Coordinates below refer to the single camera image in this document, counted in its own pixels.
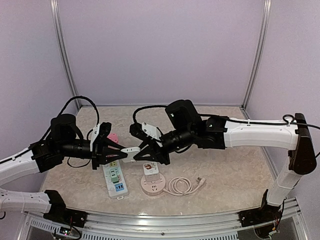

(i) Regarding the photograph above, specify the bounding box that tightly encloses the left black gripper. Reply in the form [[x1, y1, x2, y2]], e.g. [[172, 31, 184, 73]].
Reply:
[[58, 138, 127, 170]]

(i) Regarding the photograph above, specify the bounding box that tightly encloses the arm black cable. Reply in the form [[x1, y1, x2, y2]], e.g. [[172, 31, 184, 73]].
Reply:
[[0, 95, 100, 163], [132, 104, 320, 131]]

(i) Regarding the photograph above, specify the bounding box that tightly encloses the pink round socket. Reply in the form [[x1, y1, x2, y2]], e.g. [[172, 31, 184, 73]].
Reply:
[[140, 173, 166, 196]]

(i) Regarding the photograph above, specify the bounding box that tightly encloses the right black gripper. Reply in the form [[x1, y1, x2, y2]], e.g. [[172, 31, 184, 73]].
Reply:
[[133, 125, 195, 165]]

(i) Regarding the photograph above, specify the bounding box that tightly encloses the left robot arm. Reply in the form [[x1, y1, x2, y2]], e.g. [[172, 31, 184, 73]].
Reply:
[[0, 113, 128, 223]]

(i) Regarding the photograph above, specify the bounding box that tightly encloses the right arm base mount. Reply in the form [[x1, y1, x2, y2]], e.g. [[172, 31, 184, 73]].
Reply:
[[238, 208, 282, 228]]

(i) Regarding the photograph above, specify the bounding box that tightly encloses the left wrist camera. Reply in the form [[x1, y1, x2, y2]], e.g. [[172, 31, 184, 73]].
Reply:
[[90, 122, 112, 151]]

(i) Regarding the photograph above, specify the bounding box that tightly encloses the small circuit board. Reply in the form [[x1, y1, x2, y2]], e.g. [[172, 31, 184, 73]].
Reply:
[[59, 226, 72, 236]]

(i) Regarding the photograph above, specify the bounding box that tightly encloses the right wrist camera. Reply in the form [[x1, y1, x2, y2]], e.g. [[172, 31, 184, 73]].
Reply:
[[129, 122, 162, 142]]

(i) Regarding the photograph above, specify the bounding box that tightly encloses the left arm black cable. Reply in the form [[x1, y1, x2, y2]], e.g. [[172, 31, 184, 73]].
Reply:
[[0, 95, 100, 163]]

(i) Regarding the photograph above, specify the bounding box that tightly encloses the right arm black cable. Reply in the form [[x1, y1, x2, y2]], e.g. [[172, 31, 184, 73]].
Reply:
[[132, 104, 320, 131]]

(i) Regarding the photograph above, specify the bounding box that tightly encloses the aluminium front rail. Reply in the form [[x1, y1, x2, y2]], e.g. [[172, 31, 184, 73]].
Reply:
[[17, 198, 310, 240]]

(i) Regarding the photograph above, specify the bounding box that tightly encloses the left aluminium frame post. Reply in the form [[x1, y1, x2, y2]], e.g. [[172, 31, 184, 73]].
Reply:
[[49, 0, 78, 97]]

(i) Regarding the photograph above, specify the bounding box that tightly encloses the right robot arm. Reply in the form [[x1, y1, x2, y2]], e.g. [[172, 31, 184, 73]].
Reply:
[[129, 99, 317, 222]]

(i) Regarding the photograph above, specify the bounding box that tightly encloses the pink plug adapter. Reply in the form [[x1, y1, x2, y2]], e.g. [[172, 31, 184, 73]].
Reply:
[[107, 133, 119, 144]]

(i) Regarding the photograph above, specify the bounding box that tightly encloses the aluminium frame post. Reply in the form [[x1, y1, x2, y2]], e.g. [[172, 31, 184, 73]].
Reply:
[[241, 0, 272, 112], [49, 0, 78, 97]]

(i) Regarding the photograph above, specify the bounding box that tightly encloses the white plug adapter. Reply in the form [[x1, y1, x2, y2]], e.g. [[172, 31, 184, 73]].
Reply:
[[120, 146, 141, 163]]

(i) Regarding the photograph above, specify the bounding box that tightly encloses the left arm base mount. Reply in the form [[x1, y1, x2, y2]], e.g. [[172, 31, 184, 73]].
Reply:
[[43, 208, 88, 228]]

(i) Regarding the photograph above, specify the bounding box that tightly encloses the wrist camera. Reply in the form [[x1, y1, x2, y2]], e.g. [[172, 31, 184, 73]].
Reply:
[[90, 122, 112, 151], [129, 122, 162, 142]]

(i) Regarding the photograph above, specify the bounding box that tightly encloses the right aluminium frame post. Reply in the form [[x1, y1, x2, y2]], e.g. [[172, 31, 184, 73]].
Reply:
[[241, 0, 272, 112]]

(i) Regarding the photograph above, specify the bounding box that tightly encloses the white cube socket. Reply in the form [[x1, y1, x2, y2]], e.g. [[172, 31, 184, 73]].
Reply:
[[143, 161, 160, 182]]

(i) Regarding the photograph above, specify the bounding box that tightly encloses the white multicolour power strip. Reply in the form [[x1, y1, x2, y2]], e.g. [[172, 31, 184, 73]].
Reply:
[[102, 160, 129, 200]]

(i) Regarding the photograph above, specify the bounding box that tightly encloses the green plug adapter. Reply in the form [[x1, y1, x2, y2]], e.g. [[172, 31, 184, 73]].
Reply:
[[109, 169, 120, 184]]

